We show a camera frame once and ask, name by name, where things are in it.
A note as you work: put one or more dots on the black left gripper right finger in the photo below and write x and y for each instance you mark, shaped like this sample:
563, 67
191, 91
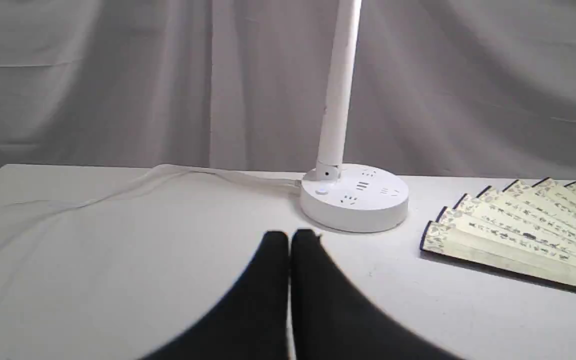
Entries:
333, 320

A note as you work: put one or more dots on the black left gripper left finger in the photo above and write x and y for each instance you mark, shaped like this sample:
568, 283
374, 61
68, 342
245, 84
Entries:
250, 321

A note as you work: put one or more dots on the cream paper folding fan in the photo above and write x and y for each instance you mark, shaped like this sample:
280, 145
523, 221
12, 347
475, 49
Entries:
524, 229

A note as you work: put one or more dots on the white desk lamp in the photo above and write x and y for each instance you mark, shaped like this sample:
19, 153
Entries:
343, 196

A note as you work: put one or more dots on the grey backdrop cloth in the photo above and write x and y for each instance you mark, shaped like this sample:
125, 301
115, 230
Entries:
459, 88

